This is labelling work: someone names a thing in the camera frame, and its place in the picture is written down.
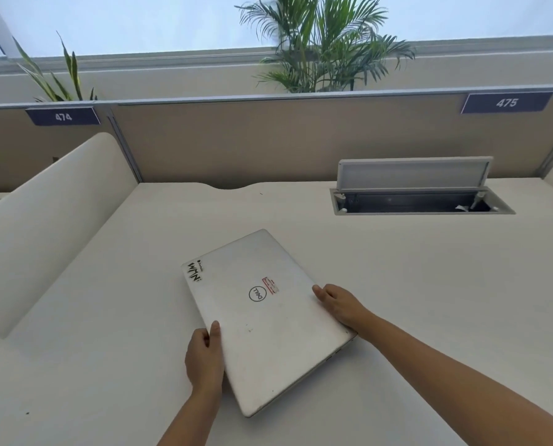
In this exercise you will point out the person's right hand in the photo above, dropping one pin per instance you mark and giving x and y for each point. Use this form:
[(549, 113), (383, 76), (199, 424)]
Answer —
[(344, 304)]

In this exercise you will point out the person's left hand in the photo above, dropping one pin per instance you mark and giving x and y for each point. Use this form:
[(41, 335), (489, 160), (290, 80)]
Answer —
[(203, 362)]

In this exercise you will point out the person's left thumb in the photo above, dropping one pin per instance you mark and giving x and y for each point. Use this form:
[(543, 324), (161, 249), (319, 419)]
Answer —
[(214, 336)]

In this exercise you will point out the person's right thumb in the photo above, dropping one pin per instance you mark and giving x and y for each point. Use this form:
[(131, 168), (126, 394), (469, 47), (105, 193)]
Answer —
[(328, 292)]

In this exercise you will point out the silver laptop with stickers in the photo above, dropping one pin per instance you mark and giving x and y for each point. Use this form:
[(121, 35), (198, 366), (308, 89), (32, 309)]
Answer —
[(262, 315)]

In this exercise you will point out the person's right forearm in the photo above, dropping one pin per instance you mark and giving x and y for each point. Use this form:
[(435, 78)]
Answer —
[(467, 383)]

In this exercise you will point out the person's left forearm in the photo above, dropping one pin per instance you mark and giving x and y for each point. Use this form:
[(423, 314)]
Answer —
[(190, 420)]

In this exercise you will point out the beige desk partition panel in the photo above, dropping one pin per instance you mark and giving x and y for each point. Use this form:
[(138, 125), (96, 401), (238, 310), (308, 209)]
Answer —
[(332, 139), (35, 153)]

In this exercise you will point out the curved white side divider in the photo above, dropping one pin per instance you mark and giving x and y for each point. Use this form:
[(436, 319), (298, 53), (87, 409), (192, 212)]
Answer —
[(49, 227)]

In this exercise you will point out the green palm plant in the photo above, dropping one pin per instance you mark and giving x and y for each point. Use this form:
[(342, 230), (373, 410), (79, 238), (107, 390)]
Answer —
[(325, 44)]

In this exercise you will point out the dark blue number sign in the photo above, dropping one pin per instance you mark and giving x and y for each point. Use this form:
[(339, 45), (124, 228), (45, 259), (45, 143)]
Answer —
[(507, 103), (63, 116)]

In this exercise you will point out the long-leaved green plant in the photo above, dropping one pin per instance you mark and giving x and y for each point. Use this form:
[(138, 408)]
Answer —
[(56, 76)]

